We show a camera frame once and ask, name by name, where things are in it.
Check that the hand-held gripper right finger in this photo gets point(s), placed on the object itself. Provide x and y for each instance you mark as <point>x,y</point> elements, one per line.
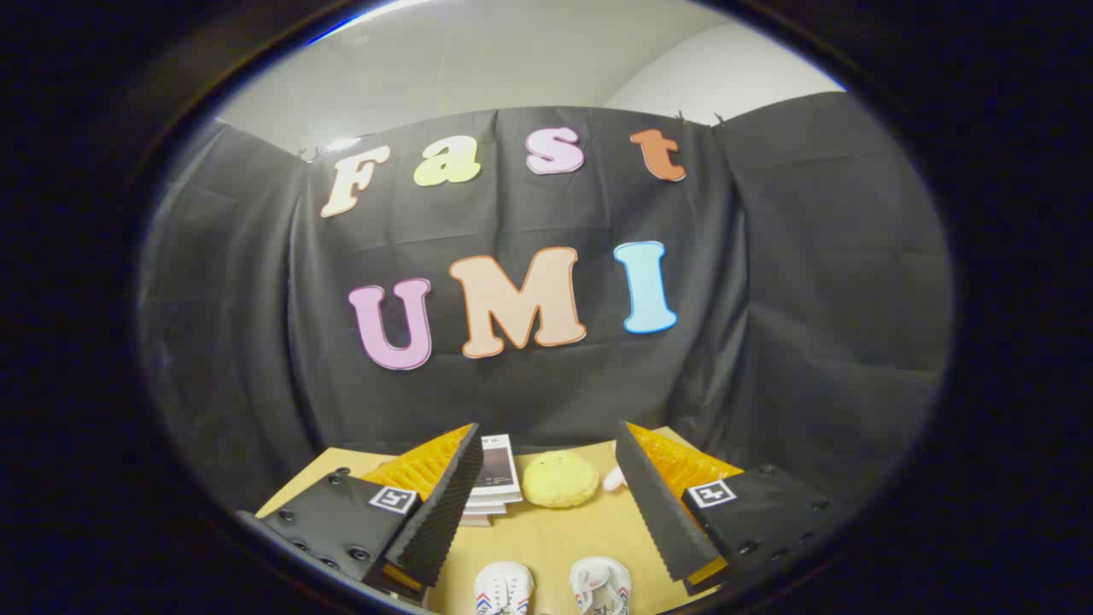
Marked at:
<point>657,512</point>

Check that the white paperback book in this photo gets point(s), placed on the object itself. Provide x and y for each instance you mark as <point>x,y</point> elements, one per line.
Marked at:
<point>491,504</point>

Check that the white striped canvas shoe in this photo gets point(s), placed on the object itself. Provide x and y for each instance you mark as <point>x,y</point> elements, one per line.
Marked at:
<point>504,591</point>
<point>600,588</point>

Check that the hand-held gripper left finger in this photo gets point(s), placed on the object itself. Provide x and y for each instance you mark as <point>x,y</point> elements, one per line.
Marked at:
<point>444,512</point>

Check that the pink and green plush toy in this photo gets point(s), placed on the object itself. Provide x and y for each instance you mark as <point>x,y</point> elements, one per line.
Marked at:
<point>613,480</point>

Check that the yellow plush cushion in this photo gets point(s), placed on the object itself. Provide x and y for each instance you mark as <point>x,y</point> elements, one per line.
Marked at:
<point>560,480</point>

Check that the thick book brown spine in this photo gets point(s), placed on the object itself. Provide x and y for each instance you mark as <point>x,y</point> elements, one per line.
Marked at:
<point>478,517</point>

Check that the black backdrop cloth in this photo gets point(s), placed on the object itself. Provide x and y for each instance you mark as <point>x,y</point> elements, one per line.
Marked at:
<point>768,299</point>

